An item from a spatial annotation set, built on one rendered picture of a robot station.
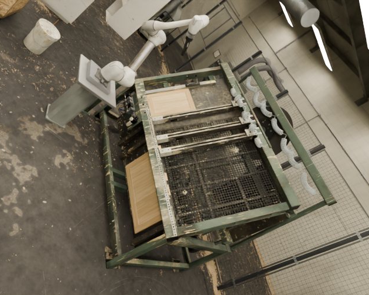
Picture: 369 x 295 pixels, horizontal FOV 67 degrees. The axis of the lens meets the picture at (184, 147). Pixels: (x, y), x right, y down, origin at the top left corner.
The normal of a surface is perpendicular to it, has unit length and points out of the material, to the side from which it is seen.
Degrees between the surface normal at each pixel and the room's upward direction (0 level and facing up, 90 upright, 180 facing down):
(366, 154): 90
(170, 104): 55
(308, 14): 90
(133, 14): 90
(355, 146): 90
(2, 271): 0
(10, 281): 0
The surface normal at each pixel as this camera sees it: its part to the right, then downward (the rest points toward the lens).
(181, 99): 0.00, -0.58
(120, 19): 0.18, 0.75
